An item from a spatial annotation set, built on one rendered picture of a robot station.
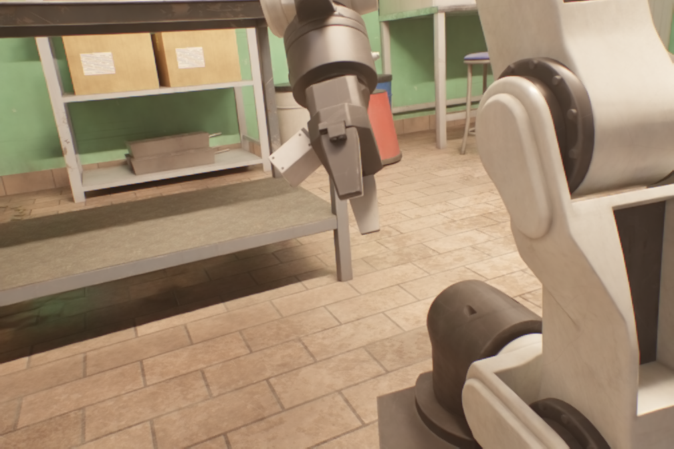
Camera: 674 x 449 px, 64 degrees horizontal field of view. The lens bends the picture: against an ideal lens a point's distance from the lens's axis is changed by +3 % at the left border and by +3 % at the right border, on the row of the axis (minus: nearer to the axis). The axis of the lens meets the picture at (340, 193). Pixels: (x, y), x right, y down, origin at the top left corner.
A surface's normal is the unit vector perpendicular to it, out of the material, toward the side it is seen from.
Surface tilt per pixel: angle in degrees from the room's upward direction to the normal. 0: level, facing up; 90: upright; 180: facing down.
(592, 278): 111
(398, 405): 0
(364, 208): 54
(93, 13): 90
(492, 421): 90
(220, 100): 90
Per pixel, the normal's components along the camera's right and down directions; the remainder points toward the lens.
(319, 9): 0.18, 0.91
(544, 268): -0.76, 0.54
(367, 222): -0.20, -0.34
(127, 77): 0.37, 0.22
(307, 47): -0.53, -0.23
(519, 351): -0.44, -0.82
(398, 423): -0.07, -0.96
